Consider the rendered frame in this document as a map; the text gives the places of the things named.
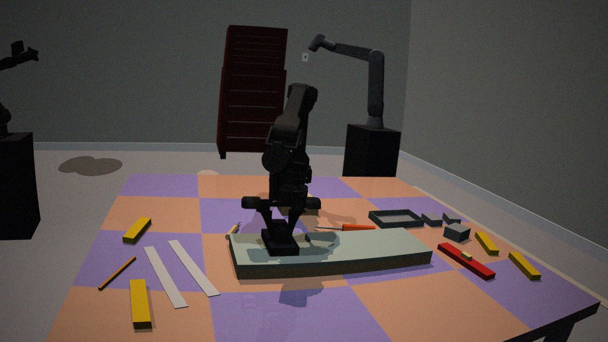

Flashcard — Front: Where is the red-handled awl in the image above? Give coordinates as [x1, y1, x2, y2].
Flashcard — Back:
[315, 224, 375, 231]

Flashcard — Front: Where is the long red bar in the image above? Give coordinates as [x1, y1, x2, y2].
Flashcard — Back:
[437, 242, 496, 281]

